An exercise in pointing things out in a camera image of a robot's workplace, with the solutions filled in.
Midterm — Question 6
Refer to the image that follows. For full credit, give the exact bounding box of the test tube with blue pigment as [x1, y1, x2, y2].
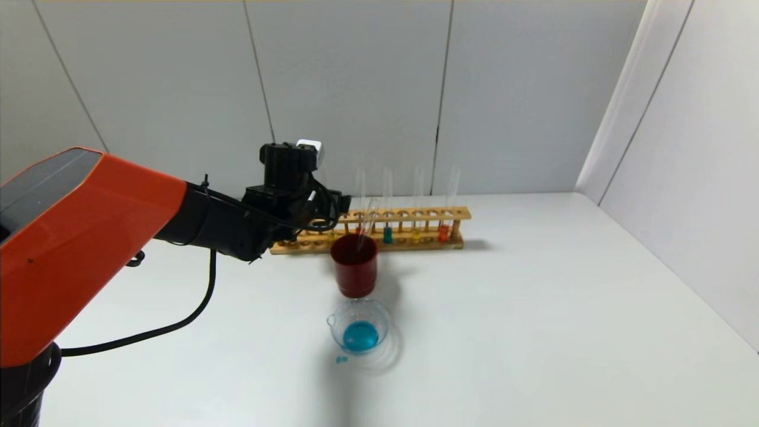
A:
[356, 199, 380, 262]
[382, 167, 395, 245]

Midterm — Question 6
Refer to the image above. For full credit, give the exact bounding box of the test tube with red pigment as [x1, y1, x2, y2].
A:
[438, 167, 461, 243]
[355, 168, 366, 236]

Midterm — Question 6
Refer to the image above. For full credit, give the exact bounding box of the wooden test tube rack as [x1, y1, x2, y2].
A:
[270, 206, 473, 256]

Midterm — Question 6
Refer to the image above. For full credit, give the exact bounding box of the red plastic cup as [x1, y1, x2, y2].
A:
[331, 234, 380, 298]

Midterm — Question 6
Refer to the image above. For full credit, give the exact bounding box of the clear glass beaker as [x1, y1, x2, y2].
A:
[327, 298, 393, 356]

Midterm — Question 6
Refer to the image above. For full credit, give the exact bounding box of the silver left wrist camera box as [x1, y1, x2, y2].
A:
[296, 139, 324, 170]

